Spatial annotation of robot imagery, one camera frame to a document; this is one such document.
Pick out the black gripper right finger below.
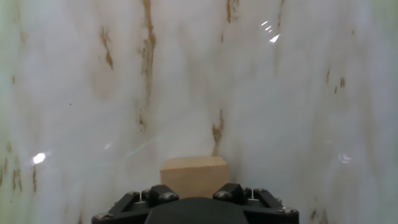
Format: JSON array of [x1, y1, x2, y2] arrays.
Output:
[[213, 182, 300, 224]]

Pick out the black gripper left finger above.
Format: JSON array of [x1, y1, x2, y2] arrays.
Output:
[[91, 184, 180, 224]]

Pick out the small wooden block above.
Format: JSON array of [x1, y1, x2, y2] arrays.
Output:
[[159, 156, 231, 200]]

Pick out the marble pattern sheet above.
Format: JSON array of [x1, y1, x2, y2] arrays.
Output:
[[0, 0, 398, 224]]

